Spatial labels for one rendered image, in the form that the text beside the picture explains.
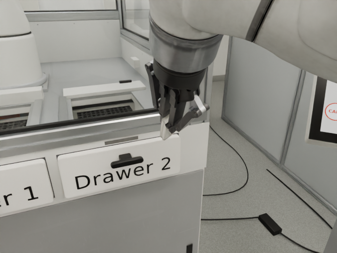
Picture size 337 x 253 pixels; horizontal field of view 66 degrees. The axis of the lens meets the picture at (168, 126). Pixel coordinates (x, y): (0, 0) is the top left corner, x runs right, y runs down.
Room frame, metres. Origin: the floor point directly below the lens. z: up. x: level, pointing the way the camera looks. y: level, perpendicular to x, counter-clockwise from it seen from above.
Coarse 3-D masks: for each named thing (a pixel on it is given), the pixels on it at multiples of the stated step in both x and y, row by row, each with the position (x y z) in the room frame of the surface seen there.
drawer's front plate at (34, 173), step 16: (32, 160) 0.47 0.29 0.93; (0, 176) 0.43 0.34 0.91; (16, 176) 0.44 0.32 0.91; (32, 176) 0.45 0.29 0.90; (48, 176) 0.47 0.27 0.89; (0, 192) 0.43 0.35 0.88; (16, 192) 0.44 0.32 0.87; (48, 192) 0.46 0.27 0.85; (0, 208) 0.42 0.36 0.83; (16, 208) 0.43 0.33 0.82
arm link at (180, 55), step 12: (156, 36) 0.31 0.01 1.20; (168, 36) 0.29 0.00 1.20; (216, 36) 0.30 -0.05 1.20; (156, 48) 0.31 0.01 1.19; (168, 48) 0.30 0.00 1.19; (180, 48) 0.29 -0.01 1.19; (192, 48) 0.29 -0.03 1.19; (204, 48) 0.30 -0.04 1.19; (216, 48) 0.31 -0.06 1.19; (156, 60) 0.32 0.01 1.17; (168, 60) 0.31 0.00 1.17; (180, 60) 0.30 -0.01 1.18; (192, 60) 0.30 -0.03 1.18; (204, 60) 0.31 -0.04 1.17
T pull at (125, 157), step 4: (120, 156) 0.51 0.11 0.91; (124, 156) 0.51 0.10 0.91; (128, 156) 0.51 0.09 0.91; (140, 156) 0.51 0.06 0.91; (120, 160) 0.49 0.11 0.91; (124, 160) 0.49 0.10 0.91; (128, 160) 0.49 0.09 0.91; (132, 160) 0.49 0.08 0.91; (136, 160) 0.50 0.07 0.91; (140, 160) 0.50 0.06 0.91; (112, 164) 0.48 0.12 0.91; (116, 164) 0.48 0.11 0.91; (120, 164) 0.48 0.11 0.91; (124, 164) 0.49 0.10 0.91; (128, 164) 0.49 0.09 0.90; (132, 164) 0.49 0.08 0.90; (112, 168) 0.48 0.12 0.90
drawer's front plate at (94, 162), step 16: (128, 144) 0.54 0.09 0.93; (144, 144) 0.54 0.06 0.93; (160, 144) 0.56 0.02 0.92; (176, 144) 0.57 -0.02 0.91; (64, 160) 0.48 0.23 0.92; (80, 160) 0.49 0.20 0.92; (96, 160) 0.50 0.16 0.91; (112, 160) 0.51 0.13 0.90; (144, 160) 0.54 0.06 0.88; (160, 160) 0.55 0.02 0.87; (176, 160) 0.57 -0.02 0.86; (64, 176) 0.47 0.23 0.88; (144, 176) 0.54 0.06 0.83; (160, 176) 0.55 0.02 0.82; (64, 192) 0.47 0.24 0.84; (80, 192) 0.48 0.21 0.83
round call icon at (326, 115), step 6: (330, 102) 0.54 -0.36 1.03; (336, 102) 0.54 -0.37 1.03; (324, 108) 0.54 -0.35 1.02; (330, 108) 0.53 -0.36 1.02; (336, 108) 0.53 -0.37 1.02; (324, 114) 0.53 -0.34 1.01; (330, 114) 0.53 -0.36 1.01; (336, 114) 0.52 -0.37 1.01; (330, 120) 0.52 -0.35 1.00; (336, 120) 0.51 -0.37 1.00
